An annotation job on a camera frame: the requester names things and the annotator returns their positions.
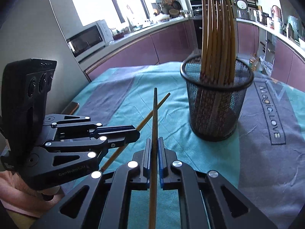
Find black range hood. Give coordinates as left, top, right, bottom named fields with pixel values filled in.
left=190, top=0, right=223, bottom=6

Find plastic oil bottle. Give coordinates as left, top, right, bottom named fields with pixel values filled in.
left=249, top=54, right=260, bottom=72

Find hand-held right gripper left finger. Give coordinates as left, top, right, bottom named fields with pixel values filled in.
left=31, top=138, right=153, bottom=229

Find grey refrigerator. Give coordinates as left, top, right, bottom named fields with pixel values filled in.
left=0, top=0, right=92, bottom=115

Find teal and grey printed blanket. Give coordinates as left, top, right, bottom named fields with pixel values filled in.
left=64, top=61, right=305, bottom=229

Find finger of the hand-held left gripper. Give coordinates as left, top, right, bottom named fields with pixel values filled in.
left=42, top=114, right=137, bottom=140
left=44, top=130, right=140, bottom=159

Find person's left hand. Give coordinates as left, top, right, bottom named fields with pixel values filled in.
left=0, top=170, right=66, bottom=203

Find purple kitchen cabinets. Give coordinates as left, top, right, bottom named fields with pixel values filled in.
left=84, top=19, right=305, bottom=91

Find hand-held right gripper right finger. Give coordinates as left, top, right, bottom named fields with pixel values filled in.
left=158, top=136, right=272, bottom=229

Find black mesh holder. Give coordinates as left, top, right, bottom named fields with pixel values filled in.
left=180, top=54, right=254, bottom=139

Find clear plastic bag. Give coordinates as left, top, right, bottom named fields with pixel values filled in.
left=260, top=57, right=274, bottom=77

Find white microwave oven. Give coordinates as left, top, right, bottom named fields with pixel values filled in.
left=66, top=19, right=114, bottom=58

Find steel pot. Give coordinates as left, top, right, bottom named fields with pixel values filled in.
left=254, top=10, right=270, bottom=24

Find wooden chopstick with red end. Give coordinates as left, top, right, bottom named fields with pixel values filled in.
left=148, top=87, right=159, bottom=229
left=100, top=93, right=171, bottom=172

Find light kitchen countertop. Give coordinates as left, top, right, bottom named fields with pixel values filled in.
left=77, top=14, right=305, bottom=64

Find kitchen window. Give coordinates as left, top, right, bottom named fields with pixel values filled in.
left=65, top=0, right=153, bottom=27

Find brown flat object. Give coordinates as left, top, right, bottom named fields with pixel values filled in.
left=61, top=102, right=80, bottom=115

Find bundle of wooden chopsticks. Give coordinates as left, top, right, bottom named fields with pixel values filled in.
left=191, top=0, right=239, bottom=134

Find teal glass jar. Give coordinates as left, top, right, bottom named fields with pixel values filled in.
left=287, top=15, right=302, bottom=39

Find white rice cooker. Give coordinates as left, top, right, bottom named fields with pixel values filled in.
left=235, top=0, right=250, bottom=19

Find black built-in oven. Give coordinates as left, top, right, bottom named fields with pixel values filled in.
left=193, top=18, right=203, bottom=50

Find copper kettle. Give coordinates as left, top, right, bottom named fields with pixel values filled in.
left=271, top=5, right=282, bottom=21

